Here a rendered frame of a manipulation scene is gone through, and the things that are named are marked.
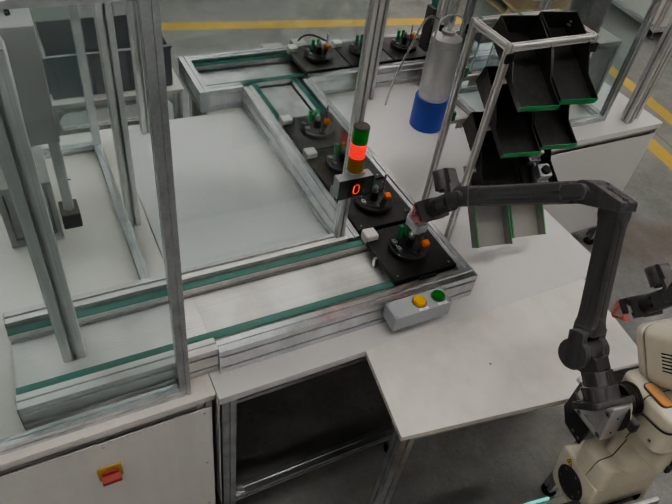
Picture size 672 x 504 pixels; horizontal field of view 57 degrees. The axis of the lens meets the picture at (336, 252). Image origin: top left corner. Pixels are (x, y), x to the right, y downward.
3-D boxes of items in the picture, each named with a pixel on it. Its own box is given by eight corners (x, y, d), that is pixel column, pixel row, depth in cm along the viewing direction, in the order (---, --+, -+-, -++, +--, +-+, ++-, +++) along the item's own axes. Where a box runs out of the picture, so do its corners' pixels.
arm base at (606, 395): (595, 411, 140) (637, 401, 144) (587, 376, 141) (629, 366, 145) (571, 408, 149) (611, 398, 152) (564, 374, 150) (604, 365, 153)
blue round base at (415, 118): (448, 131, 287) (456, 102, 276) (420, 136, 280) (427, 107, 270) (430, 113, 296) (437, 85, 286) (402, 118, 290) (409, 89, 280)
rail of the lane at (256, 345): (470, 294, 211) (478, 272, 204) (220, 373, 177) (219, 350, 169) (461, 283, 215) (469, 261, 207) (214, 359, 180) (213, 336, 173)
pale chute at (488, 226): (505, 244, 213) (512, 243, 209) (471, 248, 210) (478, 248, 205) (496, 163, 213) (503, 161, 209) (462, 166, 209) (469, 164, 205)
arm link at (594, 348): (600, 379, 143) (612, 374, 146) (590, 335, 144) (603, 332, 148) (565, 380, 150) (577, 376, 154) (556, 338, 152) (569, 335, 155)
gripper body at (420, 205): (413, 203, 189) (425, 197, 182) (440, 196, 193) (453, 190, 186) (419, 223, 189) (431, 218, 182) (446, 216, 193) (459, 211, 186)
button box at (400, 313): (448, 313, 199) (453, 301, 194) (392, 331, 190) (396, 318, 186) (436, 298, 203) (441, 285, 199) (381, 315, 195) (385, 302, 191)
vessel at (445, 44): (453, 102, 276) (477, 19, 250) (427, 106, 271) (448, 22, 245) (437, 86, 285) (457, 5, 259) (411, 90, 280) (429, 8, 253)
